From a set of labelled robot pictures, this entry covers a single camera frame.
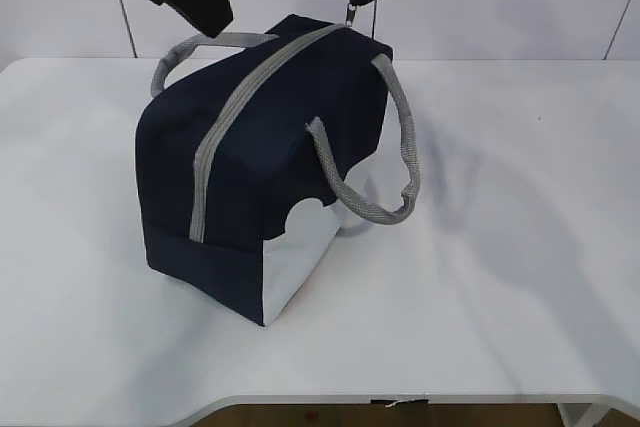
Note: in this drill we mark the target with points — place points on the white table leg frame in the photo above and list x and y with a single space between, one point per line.
610 412

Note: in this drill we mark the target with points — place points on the navy blue lunch bag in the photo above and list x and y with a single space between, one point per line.
256 148

